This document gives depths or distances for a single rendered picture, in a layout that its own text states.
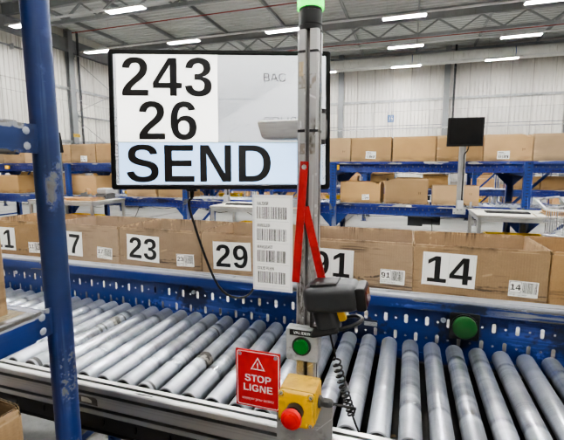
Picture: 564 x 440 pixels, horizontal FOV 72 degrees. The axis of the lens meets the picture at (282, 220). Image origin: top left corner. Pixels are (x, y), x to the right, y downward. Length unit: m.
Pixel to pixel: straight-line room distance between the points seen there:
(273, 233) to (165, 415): 0.53
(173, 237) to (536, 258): 1.27
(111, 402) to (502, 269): 1.18
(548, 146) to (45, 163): 5.90
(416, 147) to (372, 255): 4.57
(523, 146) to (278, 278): 5.39
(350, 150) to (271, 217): 5.18
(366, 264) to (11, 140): 1.13
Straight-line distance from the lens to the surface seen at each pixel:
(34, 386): 1.33
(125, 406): 1.14
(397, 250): 1.36
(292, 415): 0.79
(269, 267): 0.80
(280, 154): 0.87
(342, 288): 0.71
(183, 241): 1.60
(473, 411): 1.08
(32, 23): 0.51
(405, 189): 5.61
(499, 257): 1.38
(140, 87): 0.94
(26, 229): 2.16
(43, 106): 0.49
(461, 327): 1.35
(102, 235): 1.84
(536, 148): 6.05
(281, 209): 0.77
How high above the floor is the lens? 1.30
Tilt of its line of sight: 8 degrees down
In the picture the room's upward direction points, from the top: straight up
